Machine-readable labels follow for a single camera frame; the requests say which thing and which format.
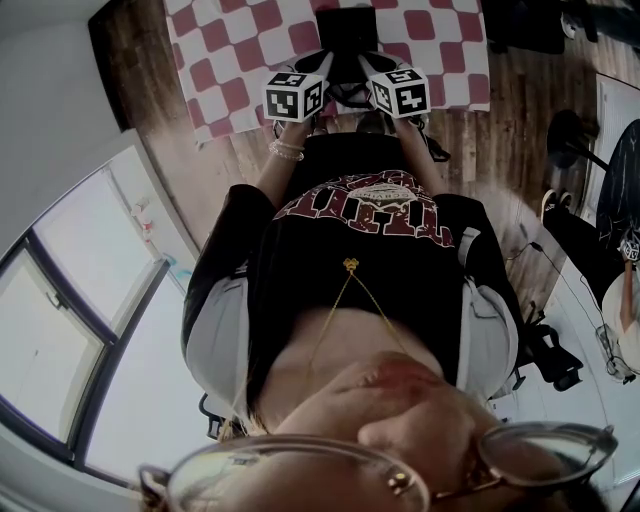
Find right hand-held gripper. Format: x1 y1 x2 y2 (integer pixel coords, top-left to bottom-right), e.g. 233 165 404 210
356 49 432 120

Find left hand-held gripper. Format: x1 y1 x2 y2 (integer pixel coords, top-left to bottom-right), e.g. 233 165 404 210
263 49 336 123

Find person's left forearm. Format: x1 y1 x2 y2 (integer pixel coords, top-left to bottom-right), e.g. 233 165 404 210
254 121 314 202

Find person's right forearm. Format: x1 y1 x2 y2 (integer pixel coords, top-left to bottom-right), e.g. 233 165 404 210
393 115 449 197

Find black stand base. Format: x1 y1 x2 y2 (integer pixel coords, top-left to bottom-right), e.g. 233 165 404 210
545 109 610 172

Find red white checkered cloth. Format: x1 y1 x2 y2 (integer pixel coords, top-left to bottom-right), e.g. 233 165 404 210
164 0 492 147

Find black bag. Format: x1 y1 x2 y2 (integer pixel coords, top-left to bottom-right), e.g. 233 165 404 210
483 0 601 57

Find red white small bottles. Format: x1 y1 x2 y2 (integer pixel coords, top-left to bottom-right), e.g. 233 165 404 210
130 196 157 247

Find black printed t-shirt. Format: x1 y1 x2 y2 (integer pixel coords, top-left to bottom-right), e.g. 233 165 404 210
246 133 469 401

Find white panel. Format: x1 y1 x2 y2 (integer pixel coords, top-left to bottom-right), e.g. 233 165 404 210
584 73 640 221

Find black grey jacket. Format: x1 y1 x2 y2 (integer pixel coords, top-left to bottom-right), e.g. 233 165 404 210
180 181 527 422

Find black marble round table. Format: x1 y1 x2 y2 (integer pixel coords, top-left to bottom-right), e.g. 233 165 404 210
593 118 640 251

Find dark framed window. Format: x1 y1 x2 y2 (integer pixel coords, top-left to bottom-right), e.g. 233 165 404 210
0 144 174 494

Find person's face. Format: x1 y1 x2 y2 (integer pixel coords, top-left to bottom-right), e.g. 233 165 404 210
219 349 640 512

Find pearl bead bracelet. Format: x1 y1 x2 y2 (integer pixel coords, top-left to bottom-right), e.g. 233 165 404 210
268 139 306 163

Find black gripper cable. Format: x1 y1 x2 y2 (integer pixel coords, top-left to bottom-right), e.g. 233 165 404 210
418 118 452 164

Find gold chain necklace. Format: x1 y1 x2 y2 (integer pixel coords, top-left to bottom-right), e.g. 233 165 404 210
218 256 417 442

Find thin metal frame glasses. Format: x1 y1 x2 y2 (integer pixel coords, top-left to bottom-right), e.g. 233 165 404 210
136 421 622 512

